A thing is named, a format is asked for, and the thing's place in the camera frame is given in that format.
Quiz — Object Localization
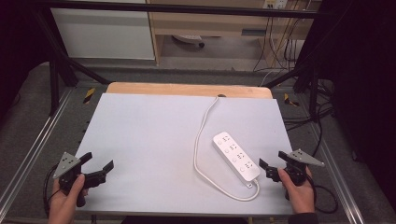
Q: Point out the light wooden desk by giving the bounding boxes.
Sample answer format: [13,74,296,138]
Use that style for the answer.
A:
[146,0,322,66]

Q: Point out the black curtain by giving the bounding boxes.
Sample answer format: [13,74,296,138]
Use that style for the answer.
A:
[298,0,396,213]
[0,0,60,122]

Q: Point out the person's right hand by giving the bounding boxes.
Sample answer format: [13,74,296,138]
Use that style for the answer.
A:
[277,166,317,215]

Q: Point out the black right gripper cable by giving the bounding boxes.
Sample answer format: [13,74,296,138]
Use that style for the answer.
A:
[306,173,339,215]

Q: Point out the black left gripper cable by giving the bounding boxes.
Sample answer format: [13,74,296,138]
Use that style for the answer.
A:
[42,163,64,218]

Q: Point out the person's left hand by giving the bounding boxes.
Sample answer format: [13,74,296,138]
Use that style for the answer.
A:
[47,173,89,224]

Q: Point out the white cabinet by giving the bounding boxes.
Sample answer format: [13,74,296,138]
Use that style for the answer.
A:
[50,0,156,61]

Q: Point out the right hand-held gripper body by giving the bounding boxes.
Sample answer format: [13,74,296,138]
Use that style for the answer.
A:
[281,148,326,201]

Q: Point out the aluminium floor rail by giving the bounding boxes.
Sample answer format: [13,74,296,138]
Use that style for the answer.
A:
[0,88,75,204]
[309,122,366,224]

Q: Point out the bundle of dark hanging cables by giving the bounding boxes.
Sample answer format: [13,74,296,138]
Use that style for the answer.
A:
[252,0,312,73]

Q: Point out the black metal stand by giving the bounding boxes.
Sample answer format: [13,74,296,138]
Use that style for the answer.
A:
[31,8,110,117]
[264,6,347,119]

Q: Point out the white power strip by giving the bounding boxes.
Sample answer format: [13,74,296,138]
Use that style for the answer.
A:
[212,131,262,189]

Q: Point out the white chair base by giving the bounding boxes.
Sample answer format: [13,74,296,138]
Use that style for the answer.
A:
[171,34,206,49]

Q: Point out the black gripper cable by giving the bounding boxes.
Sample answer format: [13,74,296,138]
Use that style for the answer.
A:
[42,163,64,218]
[306,173,339,215]

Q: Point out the wooden table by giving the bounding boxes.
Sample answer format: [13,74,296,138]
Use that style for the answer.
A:
[106,81,274,100]

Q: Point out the white wall socket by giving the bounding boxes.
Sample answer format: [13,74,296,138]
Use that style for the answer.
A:
[262,0,290,10]

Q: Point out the white power strip cable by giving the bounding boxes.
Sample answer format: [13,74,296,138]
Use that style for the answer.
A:
[192,95,262,202]

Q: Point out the black metal frame bar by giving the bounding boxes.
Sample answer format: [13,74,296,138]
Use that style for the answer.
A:
[31,1,322,20]

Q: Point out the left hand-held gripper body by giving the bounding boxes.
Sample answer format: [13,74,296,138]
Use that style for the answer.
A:
[52,151,92,208]

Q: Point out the black floor cables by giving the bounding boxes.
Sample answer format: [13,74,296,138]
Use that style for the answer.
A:
[281,78,335,158]

